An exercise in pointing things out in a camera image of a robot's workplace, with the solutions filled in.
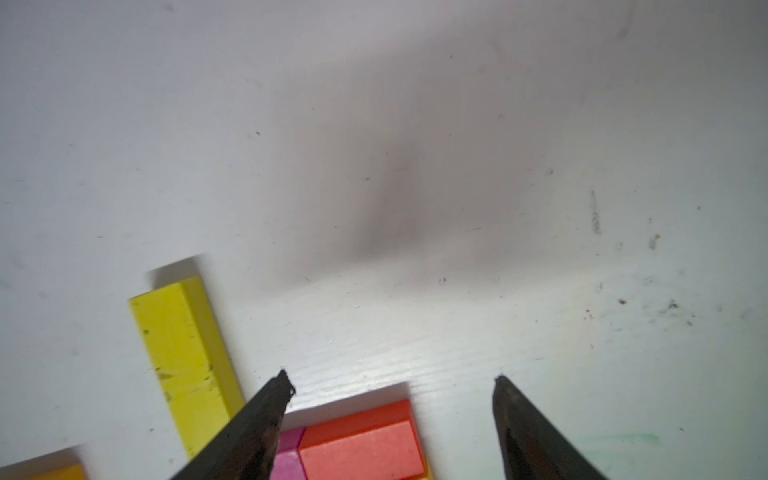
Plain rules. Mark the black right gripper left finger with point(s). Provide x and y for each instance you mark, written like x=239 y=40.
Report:
x=246 y=448

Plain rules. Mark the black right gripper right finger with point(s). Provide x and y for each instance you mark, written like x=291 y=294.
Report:
x=531 y=446

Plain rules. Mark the magenta block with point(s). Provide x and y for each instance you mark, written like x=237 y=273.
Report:
x=287 y=464

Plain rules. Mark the lime yellow block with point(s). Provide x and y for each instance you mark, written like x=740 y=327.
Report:
x=190 y=360

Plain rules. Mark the red block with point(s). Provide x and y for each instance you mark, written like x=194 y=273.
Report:
x=379 y=443

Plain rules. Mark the small amber block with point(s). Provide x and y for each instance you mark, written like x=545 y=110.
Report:
x=69 y=472

